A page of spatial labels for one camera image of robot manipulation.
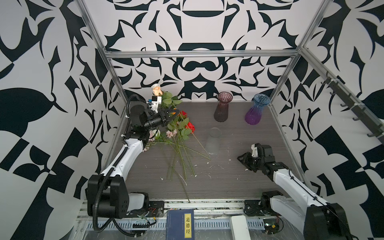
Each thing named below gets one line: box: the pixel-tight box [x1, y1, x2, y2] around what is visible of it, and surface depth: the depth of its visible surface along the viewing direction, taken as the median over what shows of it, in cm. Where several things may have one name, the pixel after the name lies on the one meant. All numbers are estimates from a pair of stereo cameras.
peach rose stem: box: [151, 83, 163, 97], surface depth 77 cm
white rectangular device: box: [229, 215, 252, 240], surface depth 66 cm
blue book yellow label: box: [165, 208, 195, 240], surface depth 71 cm
